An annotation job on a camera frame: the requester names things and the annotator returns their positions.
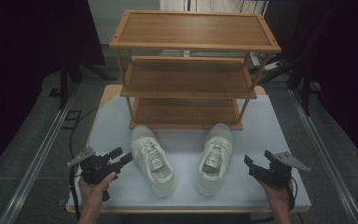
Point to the wooden three-tier shoe rack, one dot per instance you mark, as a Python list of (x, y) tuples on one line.
[(192, 29)]

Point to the white lace-up sneaker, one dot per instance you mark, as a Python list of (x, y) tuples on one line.
[(214, 158), (152, 158)]

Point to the person's right hand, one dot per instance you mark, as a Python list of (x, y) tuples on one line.
[(278, 196)]

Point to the white power strip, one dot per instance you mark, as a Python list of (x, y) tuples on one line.
[(261, 63)]

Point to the dark curtain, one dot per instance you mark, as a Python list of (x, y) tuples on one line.
[(348, 62), (21, 62)]

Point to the black floor socket frame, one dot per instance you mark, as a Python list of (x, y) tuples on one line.
[(71, 119)]

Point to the person's left hand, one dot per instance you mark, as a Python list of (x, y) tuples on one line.
[(91, 191)]

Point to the black metal stand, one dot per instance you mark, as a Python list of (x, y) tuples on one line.
[(306, 93), (63, 84)]

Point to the pale table mat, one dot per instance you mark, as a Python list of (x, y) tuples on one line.
[(186, 183)]

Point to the metal floor rail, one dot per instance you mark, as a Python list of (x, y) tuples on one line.
[(37, 158), (326, 158)]

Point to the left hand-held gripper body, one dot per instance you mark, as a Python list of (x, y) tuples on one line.
[(93, 169)]

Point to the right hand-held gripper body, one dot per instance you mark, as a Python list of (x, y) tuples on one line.
[(276, 174)]

